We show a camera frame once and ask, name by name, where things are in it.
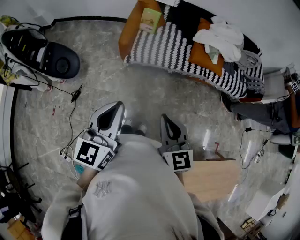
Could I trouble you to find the person's right forearm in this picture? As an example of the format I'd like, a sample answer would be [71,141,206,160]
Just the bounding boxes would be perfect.
[175,172,186,186]

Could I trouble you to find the person's white sweatshirt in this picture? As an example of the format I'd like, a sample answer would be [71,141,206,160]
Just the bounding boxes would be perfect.
[41,133,225,240]

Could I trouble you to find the pale green cloth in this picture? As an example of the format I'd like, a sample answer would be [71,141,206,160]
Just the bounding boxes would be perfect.
[206,45,220,64]

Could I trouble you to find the black white striped blanket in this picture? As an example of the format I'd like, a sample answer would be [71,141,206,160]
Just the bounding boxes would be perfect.
[123,0,265,100]

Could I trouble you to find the orange sofa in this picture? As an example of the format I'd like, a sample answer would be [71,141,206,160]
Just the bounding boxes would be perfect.
[118,0,264,103]

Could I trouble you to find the black grey backpack strap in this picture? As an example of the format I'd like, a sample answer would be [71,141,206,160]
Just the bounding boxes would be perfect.
[61,203,84,240]

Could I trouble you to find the small wooden rack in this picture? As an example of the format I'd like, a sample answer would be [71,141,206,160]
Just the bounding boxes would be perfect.
[241,217,264,237]

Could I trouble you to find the black white robot base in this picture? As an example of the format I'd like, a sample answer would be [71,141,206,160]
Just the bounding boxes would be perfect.
[0,23,81,92]

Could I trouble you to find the white stool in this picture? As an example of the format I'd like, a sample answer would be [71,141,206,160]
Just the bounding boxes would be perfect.
[269,131,300,146]

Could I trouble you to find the green book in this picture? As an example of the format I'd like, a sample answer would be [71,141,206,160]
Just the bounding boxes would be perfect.
[140,7,162,34]

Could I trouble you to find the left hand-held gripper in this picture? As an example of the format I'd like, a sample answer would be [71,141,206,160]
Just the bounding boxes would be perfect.
[73,101,125,171]

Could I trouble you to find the white table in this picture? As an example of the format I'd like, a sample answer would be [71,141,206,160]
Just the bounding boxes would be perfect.
[246,185,293,222]

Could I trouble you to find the person's left forearm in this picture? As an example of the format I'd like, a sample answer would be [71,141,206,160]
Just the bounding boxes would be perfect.
[76,164,99,188]

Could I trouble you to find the black floor cable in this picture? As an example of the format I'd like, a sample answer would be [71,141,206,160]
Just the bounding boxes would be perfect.
[239,126,275,170]
[4,53,84,157]

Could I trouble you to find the orange cushion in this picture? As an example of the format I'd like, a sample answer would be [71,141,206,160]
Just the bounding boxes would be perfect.
[188,17,225,77]

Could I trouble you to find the black stand with legs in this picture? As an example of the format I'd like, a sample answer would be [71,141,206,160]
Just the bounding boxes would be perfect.
[0,161,43,225]

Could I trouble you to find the yellow plaid cloth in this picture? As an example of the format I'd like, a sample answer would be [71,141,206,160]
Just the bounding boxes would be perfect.
[0,15,21,86]

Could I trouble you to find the cardboard box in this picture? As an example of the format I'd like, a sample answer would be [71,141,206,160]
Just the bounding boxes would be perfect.
[8,215,36,240]

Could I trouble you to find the white cloth pile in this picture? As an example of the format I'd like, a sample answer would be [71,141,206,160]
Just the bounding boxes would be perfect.
[192,15,244,63]

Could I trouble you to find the grey garment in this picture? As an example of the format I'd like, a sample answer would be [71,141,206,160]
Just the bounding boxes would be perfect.
[236,50,262,71]

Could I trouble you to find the person's dark trousers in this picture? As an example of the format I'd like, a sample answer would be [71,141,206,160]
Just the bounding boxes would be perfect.
[120,124,147,137]

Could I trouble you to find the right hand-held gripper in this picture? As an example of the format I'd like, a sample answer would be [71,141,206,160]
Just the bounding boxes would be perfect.
[158,114,194,173]

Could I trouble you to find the white power strip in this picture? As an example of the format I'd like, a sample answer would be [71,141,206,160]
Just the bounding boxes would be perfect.
[59,150,80,179]
[253,151,265,164]

